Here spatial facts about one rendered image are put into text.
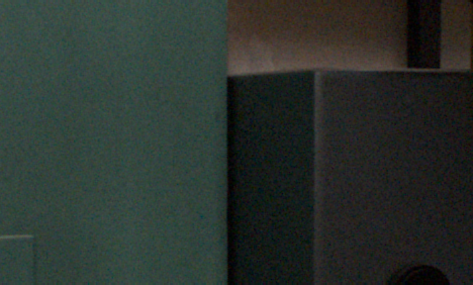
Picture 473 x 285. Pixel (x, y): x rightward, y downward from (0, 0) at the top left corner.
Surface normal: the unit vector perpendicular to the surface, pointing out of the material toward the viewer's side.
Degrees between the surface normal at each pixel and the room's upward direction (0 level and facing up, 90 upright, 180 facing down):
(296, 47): 90
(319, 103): 90
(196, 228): 90
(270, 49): 90
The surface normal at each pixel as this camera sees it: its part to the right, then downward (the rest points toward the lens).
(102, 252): 0.33, 0.05
